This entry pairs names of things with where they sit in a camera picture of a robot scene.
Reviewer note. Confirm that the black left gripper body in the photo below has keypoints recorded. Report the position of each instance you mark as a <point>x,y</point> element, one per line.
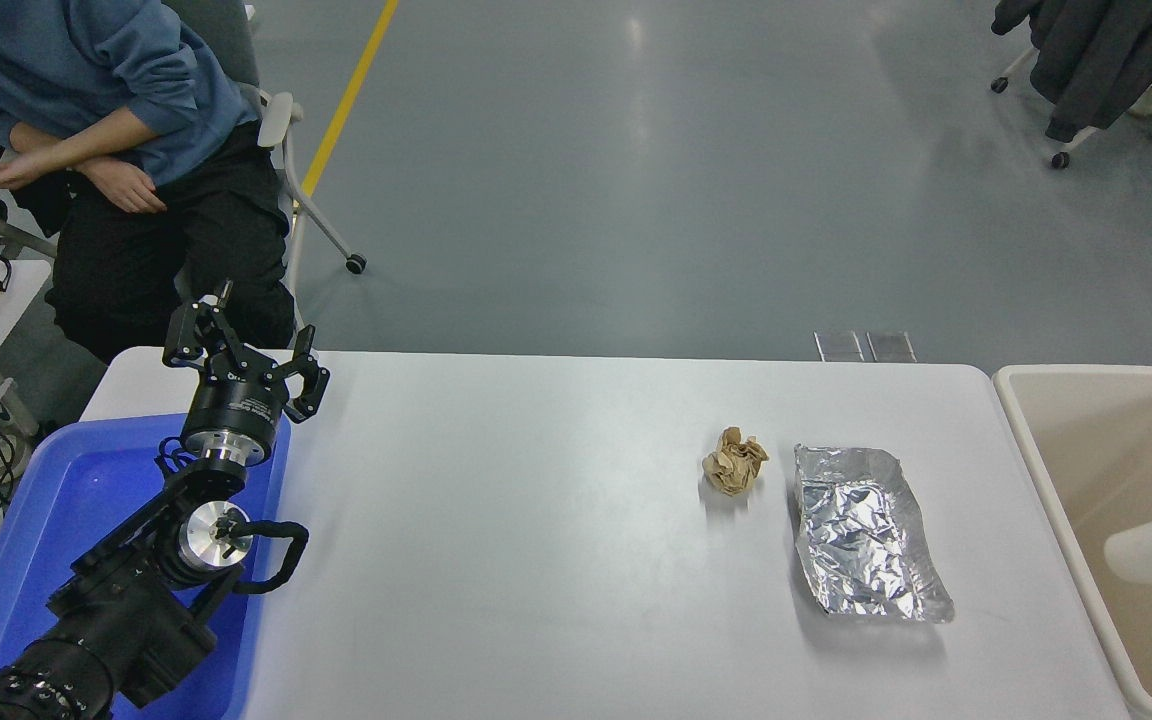
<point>234,405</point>

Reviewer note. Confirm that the person's right forearm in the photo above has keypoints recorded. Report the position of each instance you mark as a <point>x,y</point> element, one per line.
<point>31,137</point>

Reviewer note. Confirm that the person's left forearm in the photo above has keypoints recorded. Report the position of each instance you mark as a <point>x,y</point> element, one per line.
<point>96,142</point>

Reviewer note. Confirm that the crumpled tan paper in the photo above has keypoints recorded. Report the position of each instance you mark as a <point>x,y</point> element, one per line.
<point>736,462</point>

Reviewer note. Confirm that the person's right hand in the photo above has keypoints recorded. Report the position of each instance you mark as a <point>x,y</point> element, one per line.
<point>126,187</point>

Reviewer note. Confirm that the person's left hand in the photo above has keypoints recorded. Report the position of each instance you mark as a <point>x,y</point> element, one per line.
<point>6,170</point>

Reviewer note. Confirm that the large pale bin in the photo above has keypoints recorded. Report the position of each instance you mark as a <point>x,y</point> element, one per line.
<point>1116,450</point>

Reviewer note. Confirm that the blue plastic tray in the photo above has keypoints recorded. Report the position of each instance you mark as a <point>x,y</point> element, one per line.
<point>66,500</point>

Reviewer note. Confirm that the grey wheeled chair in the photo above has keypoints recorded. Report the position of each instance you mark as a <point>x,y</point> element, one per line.
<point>276,118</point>

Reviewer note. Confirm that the person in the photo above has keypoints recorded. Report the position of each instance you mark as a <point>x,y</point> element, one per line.
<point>136,60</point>

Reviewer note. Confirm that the silver foil tray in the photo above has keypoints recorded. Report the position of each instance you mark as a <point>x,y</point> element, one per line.
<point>861,530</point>

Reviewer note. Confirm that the metal floor plate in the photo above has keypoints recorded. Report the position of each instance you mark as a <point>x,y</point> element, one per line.
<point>840,346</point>
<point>892,346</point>

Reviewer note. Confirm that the white wheeled chair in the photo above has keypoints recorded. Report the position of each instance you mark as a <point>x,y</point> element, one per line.
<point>1066,145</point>

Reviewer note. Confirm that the dark coat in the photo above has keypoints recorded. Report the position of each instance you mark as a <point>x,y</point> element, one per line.
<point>1106,50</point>

